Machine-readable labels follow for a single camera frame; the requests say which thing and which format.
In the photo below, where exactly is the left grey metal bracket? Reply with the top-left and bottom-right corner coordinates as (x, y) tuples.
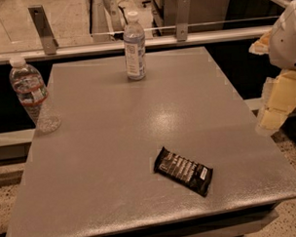
(28, 5), (58, 55)

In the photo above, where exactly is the black rxbar chocolate wrapper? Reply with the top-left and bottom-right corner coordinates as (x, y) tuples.
(154, 147), (213, 197)

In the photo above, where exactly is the grey metal bracket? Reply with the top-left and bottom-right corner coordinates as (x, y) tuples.
(175, 0), (191, 41)
(28, 5), (58, 55)

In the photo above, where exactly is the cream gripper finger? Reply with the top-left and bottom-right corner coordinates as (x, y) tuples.
(249, 31), (271, 56)
(255, 69), (296, 135)

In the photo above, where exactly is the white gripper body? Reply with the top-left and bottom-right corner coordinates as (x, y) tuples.
(269, 0), (296, 70)

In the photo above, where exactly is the blue label water bottle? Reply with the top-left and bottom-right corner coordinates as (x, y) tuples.
(124, 11), (146, 80)

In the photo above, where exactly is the right grey metal bracket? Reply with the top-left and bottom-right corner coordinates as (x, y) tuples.
(175, 0), (191, 41)

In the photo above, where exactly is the clear red label water bottle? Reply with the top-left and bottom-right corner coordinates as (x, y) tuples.
(9, 56), (61, 134)

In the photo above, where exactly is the grey metal rail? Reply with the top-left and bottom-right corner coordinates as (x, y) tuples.
(0, 24), (276, 66)

